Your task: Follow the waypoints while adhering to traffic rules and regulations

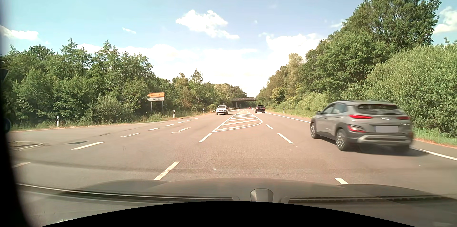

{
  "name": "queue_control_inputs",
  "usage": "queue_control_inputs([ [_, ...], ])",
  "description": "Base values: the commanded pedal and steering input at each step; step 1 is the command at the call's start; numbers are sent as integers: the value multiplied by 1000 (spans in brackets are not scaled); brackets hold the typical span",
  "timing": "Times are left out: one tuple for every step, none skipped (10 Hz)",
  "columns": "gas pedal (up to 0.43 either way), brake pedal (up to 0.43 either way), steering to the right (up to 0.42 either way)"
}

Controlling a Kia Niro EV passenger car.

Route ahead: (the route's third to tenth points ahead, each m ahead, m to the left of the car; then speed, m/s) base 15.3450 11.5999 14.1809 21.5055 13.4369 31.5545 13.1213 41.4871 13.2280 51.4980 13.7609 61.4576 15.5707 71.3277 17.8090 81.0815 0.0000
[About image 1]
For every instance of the white car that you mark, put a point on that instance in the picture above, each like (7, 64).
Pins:
(222, 109)

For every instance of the road bridge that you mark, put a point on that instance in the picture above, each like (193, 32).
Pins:
(243, 99)

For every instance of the dark red car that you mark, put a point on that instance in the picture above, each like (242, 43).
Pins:
(260, 108)

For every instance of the grey asphalt road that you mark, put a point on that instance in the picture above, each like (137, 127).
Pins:
(250, 155)

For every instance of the orange and white direction sign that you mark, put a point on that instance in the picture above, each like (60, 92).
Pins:
(156, 97)

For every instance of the car's own bonnet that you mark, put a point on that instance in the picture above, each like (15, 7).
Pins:
(221, 188)

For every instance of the road markings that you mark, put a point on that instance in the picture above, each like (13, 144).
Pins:
(167, 170)

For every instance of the grey car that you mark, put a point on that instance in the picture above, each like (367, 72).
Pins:
(364, 125)

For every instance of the wood of green trees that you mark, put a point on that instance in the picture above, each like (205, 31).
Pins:
(375, 66)
(82, 84)

